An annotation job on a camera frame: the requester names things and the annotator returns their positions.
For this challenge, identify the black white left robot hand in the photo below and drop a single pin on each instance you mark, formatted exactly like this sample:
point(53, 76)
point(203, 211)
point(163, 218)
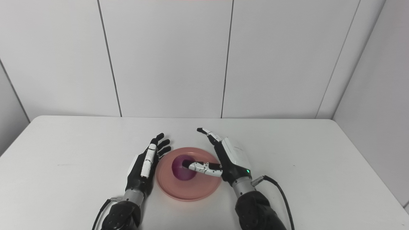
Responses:
point(135, 179)

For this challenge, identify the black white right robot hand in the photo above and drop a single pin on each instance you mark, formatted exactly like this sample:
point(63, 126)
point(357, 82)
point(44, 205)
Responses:
point(233, 163)

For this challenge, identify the purple red onion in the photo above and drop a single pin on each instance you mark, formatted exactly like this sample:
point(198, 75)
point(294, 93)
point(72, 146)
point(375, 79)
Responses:
point(179, 171)

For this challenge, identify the pink round plate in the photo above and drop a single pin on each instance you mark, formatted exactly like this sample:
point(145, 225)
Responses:
point(188, 190)

